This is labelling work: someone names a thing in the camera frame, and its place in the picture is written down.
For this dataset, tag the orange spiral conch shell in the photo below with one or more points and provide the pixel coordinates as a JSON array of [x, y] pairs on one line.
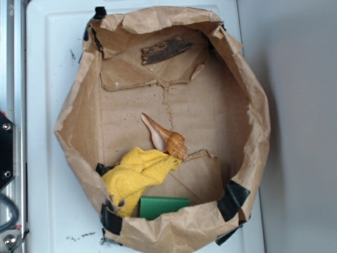
[[166, 141]]

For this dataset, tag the yellow terry cloth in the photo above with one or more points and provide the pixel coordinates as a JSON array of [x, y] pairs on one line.
[[137, 170]]

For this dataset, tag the brown paper bag bin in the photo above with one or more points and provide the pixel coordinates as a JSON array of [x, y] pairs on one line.
[[208, 94]]

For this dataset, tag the dark bark wood piece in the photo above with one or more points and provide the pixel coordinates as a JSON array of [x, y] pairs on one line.
[[164, 50]]

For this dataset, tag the green rectangular block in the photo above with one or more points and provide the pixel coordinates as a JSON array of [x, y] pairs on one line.
[[152, 207]]

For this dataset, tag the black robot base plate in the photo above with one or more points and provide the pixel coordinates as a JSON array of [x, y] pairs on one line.
[[8, 171]]

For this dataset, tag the aluminium frame rail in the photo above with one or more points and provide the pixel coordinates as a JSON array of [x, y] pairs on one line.
[[14, 224]]

